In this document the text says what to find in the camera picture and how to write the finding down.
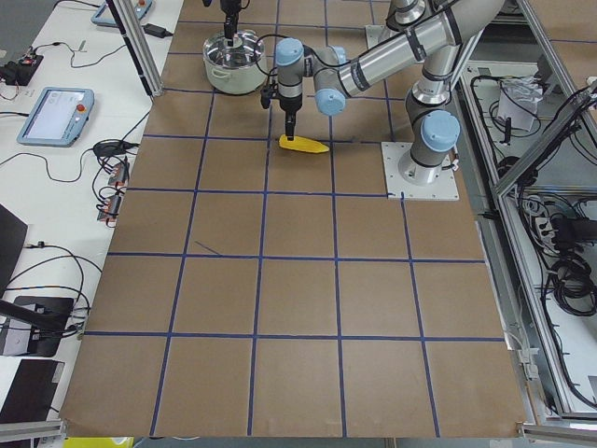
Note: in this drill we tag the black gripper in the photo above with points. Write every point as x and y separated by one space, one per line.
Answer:
228 7
290 105

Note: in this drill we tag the yellow corn cob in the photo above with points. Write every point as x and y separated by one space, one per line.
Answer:
302 144

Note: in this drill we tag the pale green cooking pot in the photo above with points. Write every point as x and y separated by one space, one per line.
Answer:
237 81

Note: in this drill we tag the black power adapter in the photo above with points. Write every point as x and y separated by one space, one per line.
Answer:
157 31

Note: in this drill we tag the blue teach pendant near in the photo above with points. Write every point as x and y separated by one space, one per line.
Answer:
58 117

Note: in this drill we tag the black laptop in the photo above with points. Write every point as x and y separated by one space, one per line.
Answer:
13 234

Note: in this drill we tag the aluminium frame post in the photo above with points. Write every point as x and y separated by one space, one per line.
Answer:
134 38

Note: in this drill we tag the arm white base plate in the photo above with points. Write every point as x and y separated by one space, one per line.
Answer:
407 180

